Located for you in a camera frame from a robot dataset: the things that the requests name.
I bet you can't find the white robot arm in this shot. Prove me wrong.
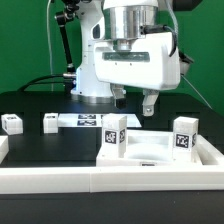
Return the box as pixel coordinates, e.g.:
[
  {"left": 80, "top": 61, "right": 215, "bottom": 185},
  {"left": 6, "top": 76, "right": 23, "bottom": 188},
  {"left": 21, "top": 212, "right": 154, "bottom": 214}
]
[{"left": 72, "top": 0, "right": 203, "bottom": 116}]

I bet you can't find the white square table top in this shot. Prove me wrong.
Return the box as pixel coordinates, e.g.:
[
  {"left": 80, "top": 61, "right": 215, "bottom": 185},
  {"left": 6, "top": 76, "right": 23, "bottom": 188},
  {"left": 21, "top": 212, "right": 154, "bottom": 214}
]
[{"left": 96, "top": 130, "right": 202, "bottom": 167}]

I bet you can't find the black cable bundle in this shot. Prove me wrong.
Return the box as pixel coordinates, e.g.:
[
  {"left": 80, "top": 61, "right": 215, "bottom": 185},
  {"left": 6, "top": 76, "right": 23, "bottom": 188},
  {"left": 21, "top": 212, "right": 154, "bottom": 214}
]
[{"left": 17, "top": 73, "right": 76, "bottom": 93}]

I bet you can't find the white cable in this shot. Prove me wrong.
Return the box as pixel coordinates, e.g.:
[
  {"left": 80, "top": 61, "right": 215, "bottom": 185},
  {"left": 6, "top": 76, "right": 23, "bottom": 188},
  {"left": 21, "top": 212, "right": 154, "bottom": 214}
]
[{"left": 46, "top": 0, "right": 56, "bottom": 92}]

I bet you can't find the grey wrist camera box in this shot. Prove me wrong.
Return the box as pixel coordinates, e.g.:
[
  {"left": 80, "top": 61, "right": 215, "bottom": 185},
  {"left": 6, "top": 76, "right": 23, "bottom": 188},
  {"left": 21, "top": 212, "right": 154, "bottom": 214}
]
[{"left": 179, "top": 51, "right": 194, "bottom": 75}]

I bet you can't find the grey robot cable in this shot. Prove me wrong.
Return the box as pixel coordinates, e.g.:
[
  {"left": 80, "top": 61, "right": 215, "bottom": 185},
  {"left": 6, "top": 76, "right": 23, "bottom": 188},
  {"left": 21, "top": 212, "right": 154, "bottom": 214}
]
[{"left": 181, "top": 74, "right": 214, "bottom": 111}]

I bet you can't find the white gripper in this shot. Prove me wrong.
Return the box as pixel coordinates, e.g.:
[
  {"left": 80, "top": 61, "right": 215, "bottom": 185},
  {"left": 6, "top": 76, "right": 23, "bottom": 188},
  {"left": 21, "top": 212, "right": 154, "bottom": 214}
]
[{"left": 94, "top": 33, "right": 180, "bottom": 117}]

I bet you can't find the white base marker plate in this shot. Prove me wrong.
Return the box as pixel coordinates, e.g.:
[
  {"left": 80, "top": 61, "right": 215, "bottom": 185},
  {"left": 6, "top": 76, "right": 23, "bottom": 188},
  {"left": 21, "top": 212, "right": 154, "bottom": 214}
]
[{"left": 58, "top": 113, "right": 141, "bottom": 128}]

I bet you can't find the white u-shaped obstacle fence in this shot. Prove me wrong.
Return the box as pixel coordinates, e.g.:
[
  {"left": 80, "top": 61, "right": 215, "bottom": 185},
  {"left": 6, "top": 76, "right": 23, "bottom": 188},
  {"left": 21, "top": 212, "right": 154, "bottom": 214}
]
[{"left": 0, "top": 137, "right": 224, "bottom": 194}]

